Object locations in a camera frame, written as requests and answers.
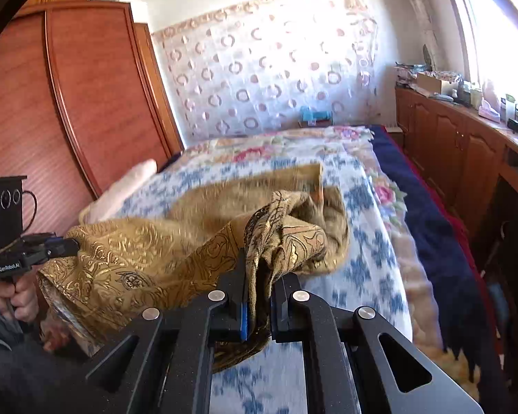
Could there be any white curtain with circles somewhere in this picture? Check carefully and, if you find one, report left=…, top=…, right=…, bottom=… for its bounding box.
left=152, top=0, right=380, bottom=142

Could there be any cardboard box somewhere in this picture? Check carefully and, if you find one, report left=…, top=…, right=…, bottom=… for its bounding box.
left=415, top=71, right=444, bottom=94

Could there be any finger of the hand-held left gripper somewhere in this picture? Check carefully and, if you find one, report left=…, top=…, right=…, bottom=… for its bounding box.
left=35, top=237, right=81, bottom=265
left=21, top=232, right=65, bottom=248

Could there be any black cable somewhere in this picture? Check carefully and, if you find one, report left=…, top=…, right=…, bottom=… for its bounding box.
left=21, top=190, right=39, bottom=236

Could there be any gold patterned garment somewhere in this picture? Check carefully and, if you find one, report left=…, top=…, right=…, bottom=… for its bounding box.
left=38, top=163, right=351, bottom=375

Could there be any wooden wardrobe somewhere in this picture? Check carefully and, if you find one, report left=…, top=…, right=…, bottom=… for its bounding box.
left=0, top=0, right=185, bottom=229

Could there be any blue toy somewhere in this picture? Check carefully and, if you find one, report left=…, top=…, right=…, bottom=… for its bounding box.
left=299, top=106, right=334, bottom=125

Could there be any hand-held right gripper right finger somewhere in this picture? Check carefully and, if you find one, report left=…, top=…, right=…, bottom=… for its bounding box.
left=270, top=273, right=484, bottom=414

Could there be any row of small countertop clutter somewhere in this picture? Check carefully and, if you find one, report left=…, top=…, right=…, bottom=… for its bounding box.
left=395, top=61, right=518, bottom=136

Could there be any blue floral white bedsheet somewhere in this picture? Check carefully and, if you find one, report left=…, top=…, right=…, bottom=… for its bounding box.
left=104, top=151, right=415, bottom=414

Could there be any pink tissue packet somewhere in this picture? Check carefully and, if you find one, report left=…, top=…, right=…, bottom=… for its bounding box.
left=478, top=97, right=501, bottom=122

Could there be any person's left hand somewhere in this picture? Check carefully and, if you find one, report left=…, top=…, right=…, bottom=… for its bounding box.
left=0, top=273, right=40, bottom=324

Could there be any bright window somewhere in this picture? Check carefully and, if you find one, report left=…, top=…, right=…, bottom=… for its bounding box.
left=440, top=0, right=518, bottom=110

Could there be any wooden side cabinet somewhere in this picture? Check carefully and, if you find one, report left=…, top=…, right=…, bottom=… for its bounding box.
left=394, top=85, right=518, bottom=270

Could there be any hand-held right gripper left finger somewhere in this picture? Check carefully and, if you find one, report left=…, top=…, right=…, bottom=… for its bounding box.
left=35, top=250, right=250, bottom=414

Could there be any pale pink pillow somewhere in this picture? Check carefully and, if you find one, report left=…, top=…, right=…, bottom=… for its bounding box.
left=87, top=159, right=159, bottom=225

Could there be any navy blue blanket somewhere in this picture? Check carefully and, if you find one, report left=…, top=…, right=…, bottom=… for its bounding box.
left=369, top=124, right=503, bottom=397

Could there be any person's left forearm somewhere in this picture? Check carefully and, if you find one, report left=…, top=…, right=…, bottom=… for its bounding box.
left=0, top=297, right=39, bottom=380

